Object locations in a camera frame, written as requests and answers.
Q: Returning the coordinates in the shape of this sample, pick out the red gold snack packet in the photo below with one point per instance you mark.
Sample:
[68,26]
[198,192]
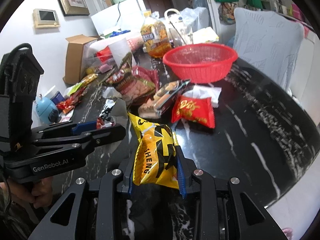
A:
[194,110]

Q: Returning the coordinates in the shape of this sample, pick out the brown door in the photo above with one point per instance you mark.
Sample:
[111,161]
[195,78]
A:
[158,5]

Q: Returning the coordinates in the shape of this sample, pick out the cardboard box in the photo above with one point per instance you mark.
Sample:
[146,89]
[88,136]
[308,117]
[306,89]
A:
[78,50]

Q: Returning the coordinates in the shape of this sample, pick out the dark red foil bag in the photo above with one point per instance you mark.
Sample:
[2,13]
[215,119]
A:
[150,78]

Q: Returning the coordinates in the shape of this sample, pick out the iced tea bottle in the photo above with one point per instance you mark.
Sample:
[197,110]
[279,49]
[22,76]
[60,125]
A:
[154,35]

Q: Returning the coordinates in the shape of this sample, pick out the light blue chair cover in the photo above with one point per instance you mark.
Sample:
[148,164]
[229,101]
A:
[269,42]

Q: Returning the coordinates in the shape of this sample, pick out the white paper roll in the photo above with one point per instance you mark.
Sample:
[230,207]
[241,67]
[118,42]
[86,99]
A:
[120,49]

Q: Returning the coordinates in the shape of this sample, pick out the red snack wrappers pile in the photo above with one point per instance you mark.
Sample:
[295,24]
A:
[69,104]

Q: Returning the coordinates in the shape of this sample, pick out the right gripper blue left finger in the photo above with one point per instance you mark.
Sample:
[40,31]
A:
[126,185]

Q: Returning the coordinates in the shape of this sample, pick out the yellow patterned paper pack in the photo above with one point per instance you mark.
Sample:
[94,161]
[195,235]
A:
[205,35]

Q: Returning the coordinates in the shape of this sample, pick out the blue tissue pack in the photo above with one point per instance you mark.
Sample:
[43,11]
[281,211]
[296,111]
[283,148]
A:
[117,33]

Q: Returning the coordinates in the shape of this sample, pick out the clear plastic container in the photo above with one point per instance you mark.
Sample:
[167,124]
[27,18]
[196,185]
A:
[97,58]

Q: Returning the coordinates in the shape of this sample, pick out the yellow black snack bag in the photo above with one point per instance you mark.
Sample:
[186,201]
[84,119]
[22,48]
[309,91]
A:
[155,158]

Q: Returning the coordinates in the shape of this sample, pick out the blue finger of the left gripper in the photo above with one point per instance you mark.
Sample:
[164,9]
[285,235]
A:
[100,136]
[83,127]

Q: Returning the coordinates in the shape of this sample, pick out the brown peanut snack bag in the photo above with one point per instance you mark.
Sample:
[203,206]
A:
[129,86]

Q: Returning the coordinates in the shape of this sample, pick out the left human hand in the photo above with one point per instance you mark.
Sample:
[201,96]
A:
[41,195]

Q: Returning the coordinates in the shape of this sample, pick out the green yellow packet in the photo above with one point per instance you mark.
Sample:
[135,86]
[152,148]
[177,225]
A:
[71,90]

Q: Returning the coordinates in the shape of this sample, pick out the white electric kettle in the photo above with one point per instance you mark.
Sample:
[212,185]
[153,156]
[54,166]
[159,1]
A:
[180,33]

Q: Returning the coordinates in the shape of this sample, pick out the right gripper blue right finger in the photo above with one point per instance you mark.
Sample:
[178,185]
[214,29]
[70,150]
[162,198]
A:
[185,172]

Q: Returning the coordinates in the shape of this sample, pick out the blue round toy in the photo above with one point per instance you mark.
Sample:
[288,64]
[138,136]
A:
[46,110]

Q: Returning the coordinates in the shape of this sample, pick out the white jar blue label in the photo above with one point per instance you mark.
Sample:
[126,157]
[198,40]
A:
[54,95]

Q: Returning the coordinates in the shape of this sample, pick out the red plastic basket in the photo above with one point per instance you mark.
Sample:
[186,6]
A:
[201,63]

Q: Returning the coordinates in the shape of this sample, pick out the white refrigerator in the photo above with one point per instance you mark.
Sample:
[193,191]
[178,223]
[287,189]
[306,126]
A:
[126,15]

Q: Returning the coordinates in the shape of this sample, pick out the red plastic bag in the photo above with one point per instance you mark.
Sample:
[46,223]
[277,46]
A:
[104,54]

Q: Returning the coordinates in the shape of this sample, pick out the gold foil snack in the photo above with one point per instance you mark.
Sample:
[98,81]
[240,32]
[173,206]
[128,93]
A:
[88,79]

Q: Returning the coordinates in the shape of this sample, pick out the colourful hanging bag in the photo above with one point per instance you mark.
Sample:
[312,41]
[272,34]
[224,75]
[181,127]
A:
[226,13]

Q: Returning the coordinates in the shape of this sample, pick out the dark biscuit snack bag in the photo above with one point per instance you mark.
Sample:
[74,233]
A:
[162,100]

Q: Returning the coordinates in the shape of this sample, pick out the wall intercom panel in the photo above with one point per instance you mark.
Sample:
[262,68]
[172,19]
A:
[44,18]

